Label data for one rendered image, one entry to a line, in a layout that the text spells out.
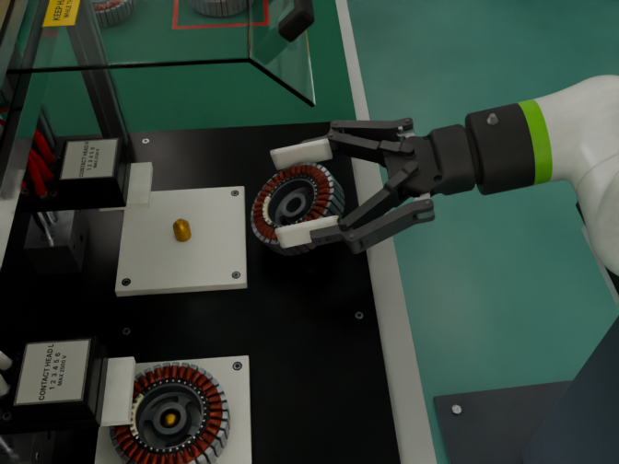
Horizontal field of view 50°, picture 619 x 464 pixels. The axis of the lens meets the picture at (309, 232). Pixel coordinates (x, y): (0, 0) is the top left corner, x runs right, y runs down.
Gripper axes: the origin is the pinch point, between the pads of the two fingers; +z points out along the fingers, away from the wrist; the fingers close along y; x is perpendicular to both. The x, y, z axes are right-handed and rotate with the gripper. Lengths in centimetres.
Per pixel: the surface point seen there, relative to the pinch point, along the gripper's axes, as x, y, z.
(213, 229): -4.1, 0.7, 10.9
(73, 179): 12.3, -2.7, 20.0
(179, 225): -0.7, -0.3, 13.9
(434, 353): -90, 21, -13
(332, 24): -11.6, 45.7, -7.2
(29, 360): 12.4, -23.0, 20.8
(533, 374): -95, 15, -34
